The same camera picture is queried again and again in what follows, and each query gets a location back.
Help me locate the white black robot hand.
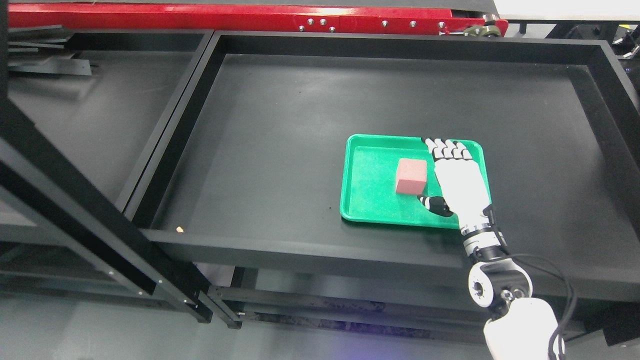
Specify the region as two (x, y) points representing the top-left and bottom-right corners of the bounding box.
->
(417, 137), (490, 237)

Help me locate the pink foam block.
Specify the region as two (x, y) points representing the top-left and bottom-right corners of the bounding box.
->
(395, 158), (428, 195)

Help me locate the green plastic tray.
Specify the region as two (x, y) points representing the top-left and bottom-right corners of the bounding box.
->
(339, 133), (492, 230)

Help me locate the black metal shelf right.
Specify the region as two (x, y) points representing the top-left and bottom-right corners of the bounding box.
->
(118, 32), (639, 344)

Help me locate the black metal shelf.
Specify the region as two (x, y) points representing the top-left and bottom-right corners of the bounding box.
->
(0, 25), (216, 323)
(118, 32), (639, 344)

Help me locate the black metal shelf left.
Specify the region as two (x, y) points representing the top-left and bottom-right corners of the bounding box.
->
(0, 25), (216, 323)

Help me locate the red metal beam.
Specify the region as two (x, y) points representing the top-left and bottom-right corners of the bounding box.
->
(7, 1), (509, 35)

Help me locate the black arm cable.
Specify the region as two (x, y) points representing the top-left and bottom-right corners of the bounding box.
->
(482, 205), (578, 360)

